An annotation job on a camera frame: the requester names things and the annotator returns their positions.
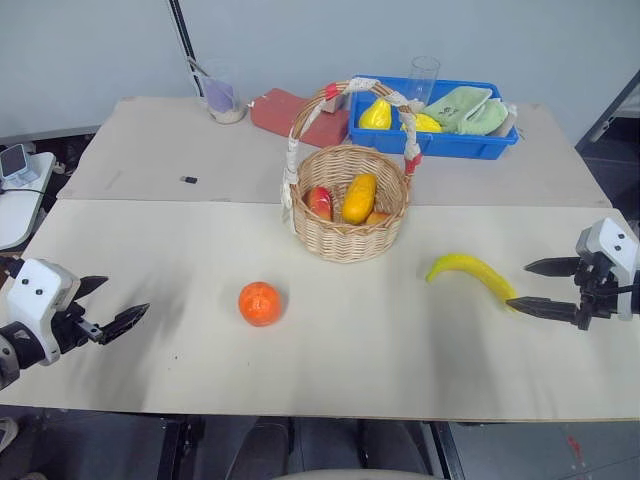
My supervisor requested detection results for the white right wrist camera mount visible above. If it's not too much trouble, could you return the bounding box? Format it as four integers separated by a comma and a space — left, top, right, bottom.
574, 216, 640, 322

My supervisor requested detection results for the white side table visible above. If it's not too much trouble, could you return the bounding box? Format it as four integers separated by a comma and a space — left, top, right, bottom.
0, 151, 57, 252

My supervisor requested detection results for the blue plastic bin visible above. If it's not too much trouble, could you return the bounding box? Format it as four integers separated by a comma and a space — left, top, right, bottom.
347, 74, 520, 161

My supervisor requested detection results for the yellow toy pear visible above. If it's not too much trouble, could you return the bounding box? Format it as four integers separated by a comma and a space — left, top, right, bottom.
357, 98, 393, 130

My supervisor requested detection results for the green cloth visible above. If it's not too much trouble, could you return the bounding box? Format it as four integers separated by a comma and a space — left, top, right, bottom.
422, 86, 510, 137

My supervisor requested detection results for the dark furniture panel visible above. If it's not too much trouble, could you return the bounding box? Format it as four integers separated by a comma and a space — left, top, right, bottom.
574, 66, 640, 152

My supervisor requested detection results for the red toy apple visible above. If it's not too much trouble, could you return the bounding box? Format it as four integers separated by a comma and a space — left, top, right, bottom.
302, 185, 334, 222

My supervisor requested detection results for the yellow toy banana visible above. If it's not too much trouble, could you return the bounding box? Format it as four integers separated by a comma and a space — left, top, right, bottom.
424, 253, 519, 314

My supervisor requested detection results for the small white box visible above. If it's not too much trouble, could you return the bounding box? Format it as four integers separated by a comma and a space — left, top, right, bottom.
319, 93, 347, 115

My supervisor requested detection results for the clear empty glass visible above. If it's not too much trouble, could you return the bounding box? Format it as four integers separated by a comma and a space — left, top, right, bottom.
405, 55, 442, 105

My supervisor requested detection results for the yellow orange toy mango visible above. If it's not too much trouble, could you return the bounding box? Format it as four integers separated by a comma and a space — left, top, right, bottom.
341, 173, 378, 225

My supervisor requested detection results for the black slanted pole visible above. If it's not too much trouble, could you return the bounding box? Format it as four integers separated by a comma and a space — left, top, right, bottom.
168, 0, 202, 97

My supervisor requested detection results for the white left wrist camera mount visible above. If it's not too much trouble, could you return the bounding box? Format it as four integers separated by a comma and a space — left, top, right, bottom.
4, 257, 82, 367

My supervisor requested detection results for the yellow toy lemon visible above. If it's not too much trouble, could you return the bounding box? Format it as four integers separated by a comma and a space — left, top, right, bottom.
399, 112, 444, 134

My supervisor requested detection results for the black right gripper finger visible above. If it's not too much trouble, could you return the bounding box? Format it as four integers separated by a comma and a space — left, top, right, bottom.
504, 295, 583, 326
523, 256, 580, 278

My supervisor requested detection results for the clear cup with purple insert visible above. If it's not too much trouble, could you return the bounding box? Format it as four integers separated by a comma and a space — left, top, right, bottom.
199, 59, 248, 125

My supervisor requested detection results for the red folded cloth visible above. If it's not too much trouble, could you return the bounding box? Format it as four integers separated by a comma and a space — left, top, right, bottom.
249, 87, 351, 148

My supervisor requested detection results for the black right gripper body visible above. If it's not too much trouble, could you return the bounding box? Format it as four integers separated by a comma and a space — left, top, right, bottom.
573, 253, 627, 332

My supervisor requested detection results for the wicker basket with handle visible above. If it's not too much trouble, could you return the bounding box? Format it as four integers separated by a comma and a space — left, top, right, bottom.
279, 79, 426, 264

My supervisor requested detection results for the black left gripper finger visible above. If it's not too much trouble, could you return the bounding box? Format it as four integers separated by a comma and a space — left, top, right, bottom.
96, 302, 151, 347
73, 275, 110, 302

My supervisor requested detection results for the white small device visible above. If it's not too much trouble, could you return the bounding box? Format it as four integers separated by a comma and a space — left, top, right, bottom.
0, 143, 32, 190

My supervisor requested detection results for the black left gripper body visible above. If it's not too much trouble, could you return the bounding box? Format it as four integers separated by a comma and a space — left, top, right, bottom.
48, 297, 105, 357

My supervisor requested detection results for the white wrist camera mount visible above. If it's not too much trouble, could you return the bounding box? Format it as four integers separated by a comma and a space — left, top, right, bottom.
574, 216, 640, 322
4, 257, 82, 367

